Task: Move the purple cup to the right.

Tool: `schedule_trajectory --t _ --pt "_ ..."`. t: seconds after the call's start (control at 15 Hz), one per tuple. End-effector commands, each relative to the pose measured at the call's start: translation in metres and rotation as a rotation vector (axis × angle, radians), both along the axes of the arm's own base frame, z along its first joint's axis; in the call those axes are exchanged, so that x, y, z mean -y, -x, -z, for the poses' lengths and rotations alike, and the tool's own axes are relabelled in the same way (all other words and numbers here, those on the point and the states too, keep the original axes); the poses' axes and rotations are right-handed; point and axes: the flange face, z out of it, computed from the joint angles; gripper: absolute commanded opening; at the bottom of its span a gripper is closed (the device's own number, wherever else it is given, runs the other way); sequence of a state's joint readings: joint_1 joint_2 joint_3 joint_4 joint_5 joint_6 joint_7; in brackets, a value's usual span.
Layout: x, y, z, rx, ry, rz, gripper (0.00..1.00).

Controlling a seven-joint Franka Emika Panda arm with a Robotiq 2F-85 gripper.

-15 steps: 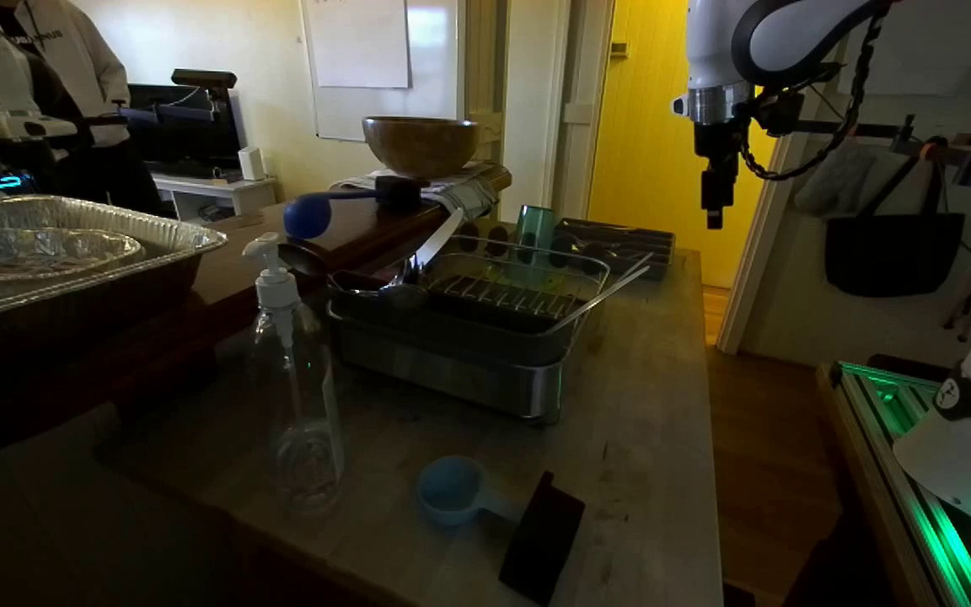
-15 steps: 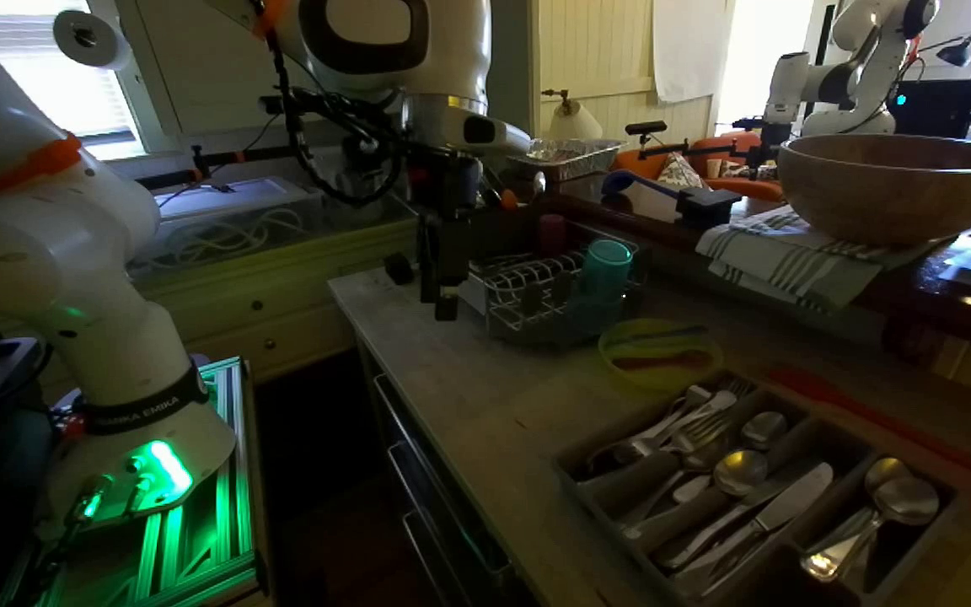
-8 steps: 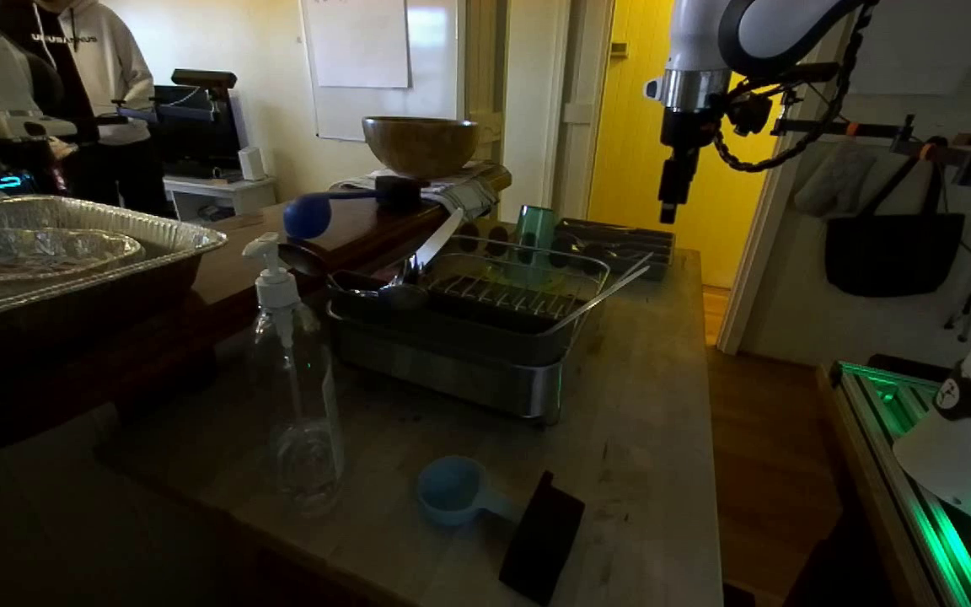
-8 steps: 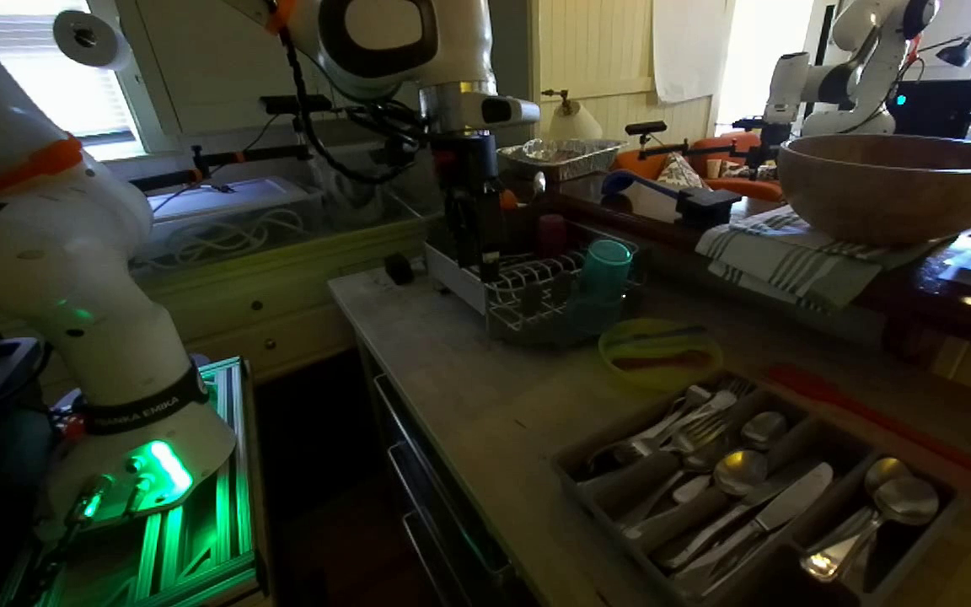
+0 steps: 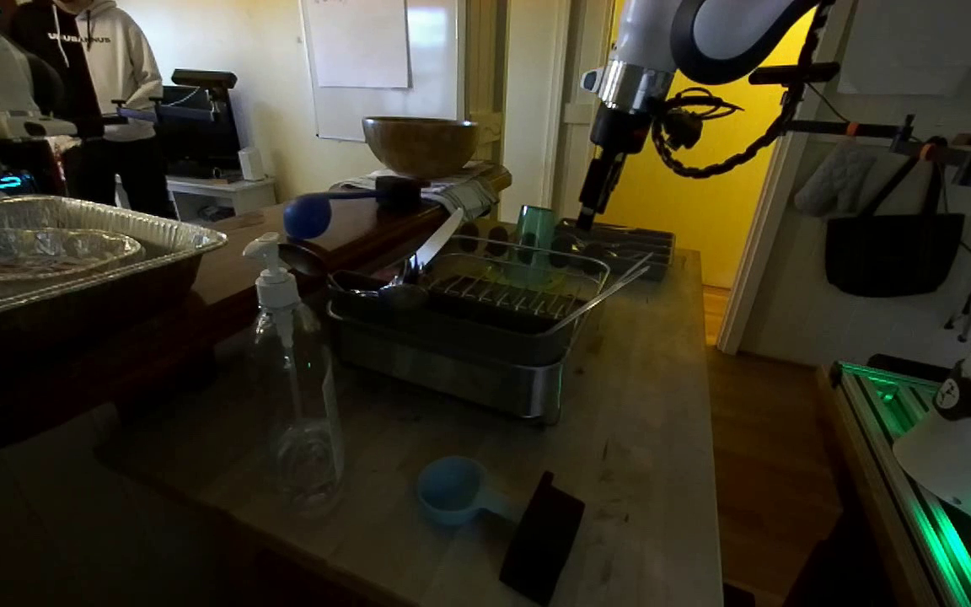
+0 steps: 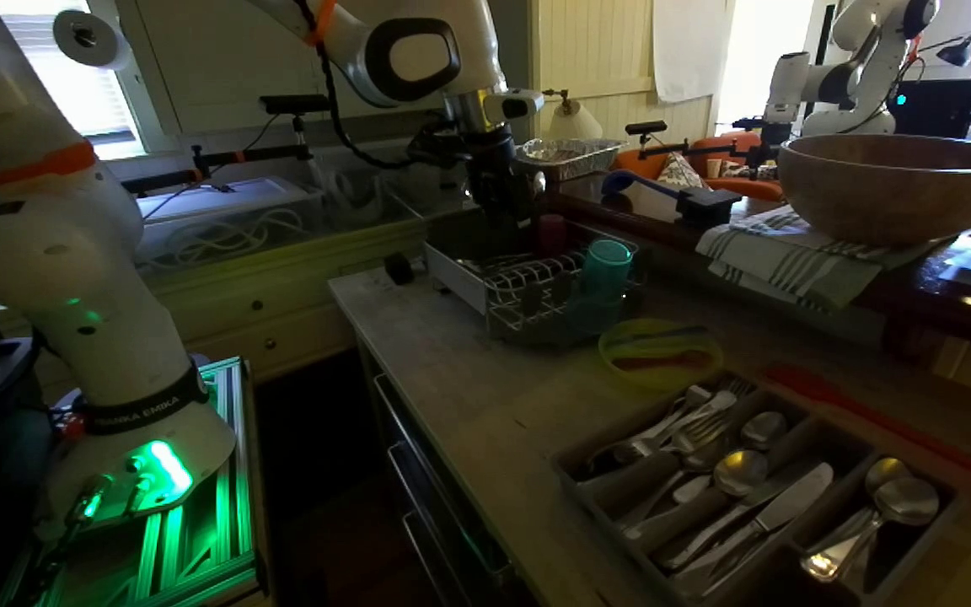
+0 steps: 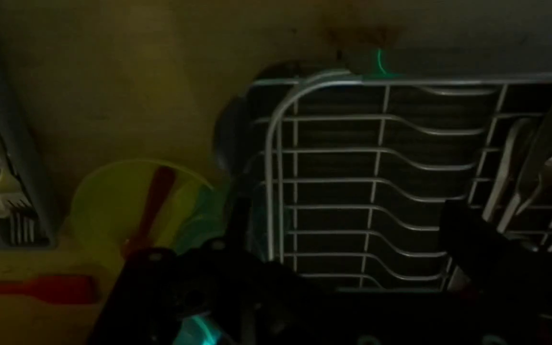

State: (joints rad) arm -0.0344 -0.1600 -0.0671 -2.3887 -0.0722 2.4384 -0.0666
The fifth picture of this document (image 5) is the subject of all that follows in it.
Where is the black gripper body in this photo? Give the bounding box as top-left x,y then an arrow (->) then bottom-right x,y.
586,104 -> 652,172

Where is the teal plastic cup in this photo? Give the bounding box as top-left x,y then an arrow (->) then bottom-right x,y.
516,203 -> 561,276

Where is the wooden bowl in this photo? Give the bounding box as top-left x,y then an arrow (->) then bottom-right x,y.
361,114 -> 480,181

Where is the metal dish rack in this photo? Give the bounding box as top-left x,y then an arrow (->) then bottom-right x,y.
322,215 -> 681,426

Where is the grey hanging cloth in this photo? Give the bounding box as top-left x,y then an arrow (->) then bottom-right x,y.
791,148 -> 876,218

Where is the black clamp rod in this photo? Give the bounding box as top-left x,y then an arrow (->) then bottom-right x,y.
785,114 -> 971,161

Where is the blue round-headed tool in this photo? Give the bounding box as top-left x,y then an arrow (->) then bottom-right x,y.
279,177 -> 424,246

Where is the black hanging bag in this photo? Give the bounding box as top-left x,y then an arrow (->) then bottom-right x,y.
821,148 -> 966,300

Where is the blue measuring scoop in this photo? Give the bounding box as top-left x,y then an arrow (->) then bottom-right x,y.
414,451 -> 516,534

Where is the clear plastic spray bottle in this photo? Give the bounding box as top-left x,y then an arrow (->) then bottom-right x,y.
240,231 -> 349,520

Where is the black rectangular block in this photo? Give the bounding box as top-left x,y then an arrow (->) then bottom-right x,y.
494,470 -> 586,607

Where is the black office equipment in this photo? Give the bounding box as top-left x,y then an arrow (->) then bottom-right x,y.
155,69 -> 242,180

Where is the green lit robot platform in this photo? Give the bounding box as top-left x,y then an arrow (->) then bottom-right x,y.
828,353 -> 971,607

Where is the person in white hoodie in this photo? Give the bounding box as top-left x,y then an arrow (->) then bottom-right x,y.
5,0 -> 179,218

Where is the aluminium foil tray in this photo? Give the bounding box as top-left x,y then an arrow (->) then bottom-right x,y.
0,191 -> 230,332

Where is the black camera on stand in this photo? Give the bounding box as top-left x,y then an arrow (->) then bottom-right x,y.
749,60 -> 841,91

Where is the white wall board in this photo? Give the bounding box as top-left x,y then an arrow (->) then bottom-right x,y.
295,0 -> 414,96

